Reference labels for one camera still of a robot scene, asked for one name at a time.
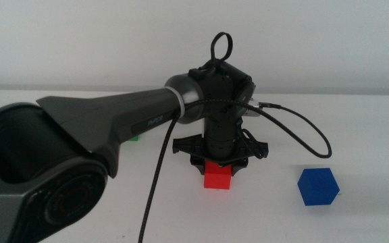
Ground black looped cable tie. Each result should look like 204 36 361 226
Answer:
209 32 234 70

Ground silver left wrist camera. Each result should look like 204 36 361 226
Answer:
247 97 262 118

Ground red cube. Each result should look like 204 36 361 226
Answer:
203 160 233 190

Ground thin black left gripper cable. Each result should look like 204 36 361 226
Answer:
238 129 266 160

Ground blue cube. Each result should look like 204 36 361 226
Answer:
297 167 340 207

